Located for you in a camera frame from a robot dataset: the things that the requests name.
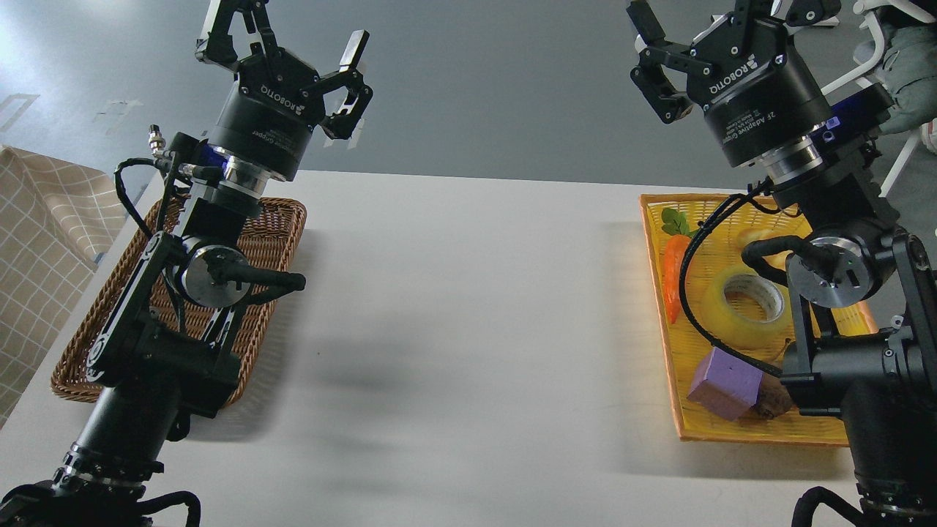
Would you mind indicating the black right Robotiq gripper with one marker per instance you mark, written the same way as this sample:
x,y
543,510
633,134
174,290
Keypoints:
x,y
756,91

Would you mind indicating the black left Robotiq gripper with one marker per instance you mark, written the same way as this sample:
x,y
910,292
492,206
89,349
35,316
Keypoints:
x,y
277,98

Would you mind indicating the yellow tape roll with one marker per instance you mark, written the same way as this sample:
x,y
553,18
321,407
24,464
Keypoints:
x,y
744,310

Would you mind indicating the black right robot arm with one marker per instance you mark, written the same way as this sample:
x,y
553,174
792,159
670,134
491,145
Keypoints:
x,y
861,290

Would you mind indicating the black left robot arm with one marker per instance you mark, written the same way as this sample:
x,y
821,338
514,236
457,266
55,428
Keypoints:
x,y
166,352

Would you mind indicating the brown wicker basket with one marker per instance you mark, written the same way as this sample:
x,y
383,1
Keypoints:
x,y
269,241

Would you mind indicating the seated person in grey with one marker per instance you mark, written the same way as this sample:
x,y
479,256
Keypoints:
x,y
907,70

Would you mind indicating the orange toy carrot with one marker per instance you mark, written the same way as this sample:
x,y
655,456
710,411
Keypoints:
x,y
675,223

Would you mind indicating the toy bread croissant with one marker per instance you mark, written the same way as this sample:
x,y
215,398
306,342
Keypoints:
x,y
751,234

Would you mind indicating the beige checkered cloth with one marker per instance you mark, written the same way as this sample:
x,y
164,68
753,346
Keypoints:
x,y
57,219

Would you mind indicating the yellow plastic basket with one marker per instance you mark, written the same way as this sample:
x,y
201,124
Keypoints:
x,y
684,347

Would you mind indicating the purple foam block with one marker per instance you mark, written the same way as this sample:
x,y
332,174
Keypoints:
x,y
725,385

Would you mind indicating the brown toy root figure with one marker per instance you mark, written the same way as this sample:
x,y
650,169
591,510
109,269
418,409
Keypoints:
x,y
772,400

